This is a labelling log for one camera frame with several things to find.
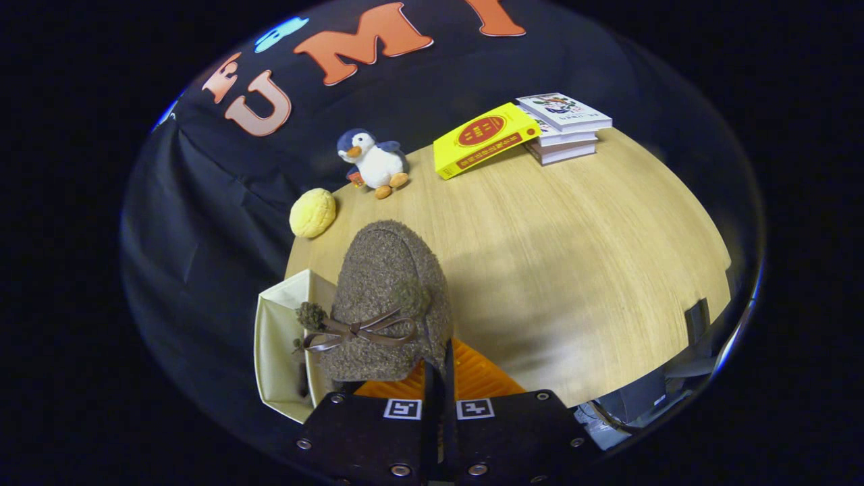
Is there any small black block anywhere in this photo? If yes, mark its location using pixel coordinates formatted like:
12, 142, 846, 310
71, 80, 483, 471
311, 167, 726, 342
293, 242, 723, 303
684, 298, 711, 346

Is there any yellow round bun toy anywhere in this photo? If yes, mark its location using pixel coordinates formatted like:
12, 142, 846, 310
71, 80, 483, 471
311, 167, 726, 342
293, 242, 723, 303
289, 188, 337, 239

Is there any white illustrated book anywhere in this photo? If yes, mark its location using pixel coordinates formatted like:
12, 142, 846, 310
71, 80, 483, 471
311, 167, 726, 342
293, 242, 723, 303
516, 92, 614, 134

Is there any black backdrop cloth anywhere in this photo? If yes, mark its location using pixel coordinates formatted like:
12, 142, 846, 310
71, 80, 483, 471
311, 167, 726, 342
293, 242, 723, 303
120, 0, 763, 460

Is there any yellow book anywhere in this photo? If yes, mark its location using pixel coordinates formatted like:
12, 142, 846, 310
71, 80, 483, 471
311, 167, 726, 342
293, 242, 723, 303
433, 102, 542, 181

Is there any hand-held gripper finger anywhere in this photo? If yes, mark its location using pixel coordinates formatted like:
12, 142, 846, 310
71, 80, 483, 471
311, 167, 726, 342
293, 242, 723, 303
442, 340, 603, 485
295, 361, 445, 486

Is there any penguin plush toy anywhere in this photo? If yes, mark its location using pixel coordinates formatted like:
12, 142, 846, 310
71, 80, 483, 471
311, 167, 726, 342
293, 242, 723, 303
336, 128, 410, 200

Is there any brown-edged book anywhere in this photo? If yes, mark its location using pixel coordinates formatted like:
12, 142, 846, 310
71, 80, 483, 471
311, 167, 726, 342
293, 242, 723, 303
525, 138, 599, 166

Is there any beige fabric storage box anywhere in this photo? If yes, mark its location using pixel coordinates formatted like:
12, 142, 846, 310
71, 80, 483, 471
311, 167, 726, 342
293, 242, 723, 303
254, 269, 338, 425

